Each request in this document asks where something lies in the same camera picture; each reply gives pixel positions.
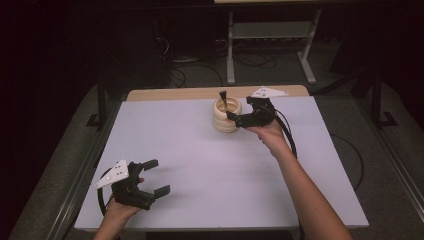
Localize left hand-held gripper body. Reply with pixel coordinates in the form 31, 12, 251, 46
94, 158, 156, 211

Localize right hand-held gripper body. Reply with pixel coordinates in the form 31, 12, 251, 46
235, 86, 290, 129

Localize cream ribbed brush holder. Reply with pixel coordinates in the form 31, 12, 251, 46
212, 97, 243, 134

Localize black makeup brush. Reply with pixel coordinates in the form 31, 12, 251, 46
218, 90, 231, 113

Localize person's right hand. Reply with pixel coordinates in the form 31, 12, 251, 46
246, 120, 292, 159

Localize person's left hand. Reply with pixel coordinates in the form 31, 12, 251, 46
105, 196, 143, 219

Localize white board sheet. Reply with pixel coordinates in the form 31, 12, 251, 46
74, 96, 370, 232

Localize wooden table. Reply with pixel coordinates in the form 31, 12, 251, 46
126, 84, 310, 102

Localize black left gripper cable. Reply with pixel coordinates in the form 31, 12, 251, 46
96, 167, 115, 217

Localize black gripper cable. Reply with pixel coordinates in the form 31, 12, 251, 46
96, 167, 115, 217
273, 107, 366, 240

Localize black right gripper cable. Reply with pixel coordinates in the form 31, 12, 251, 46
273, 107, 366, 240

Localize grey metal stand frame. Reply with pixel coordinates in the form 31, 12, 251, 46
225, 9, 323, 86

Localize black floor cables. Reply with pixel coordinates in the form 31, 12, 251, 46
153, 19, 278, 88

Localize black metal post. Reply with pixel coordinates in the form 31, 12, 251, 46
370, 68, 399, 130
85, 73, 110, 132

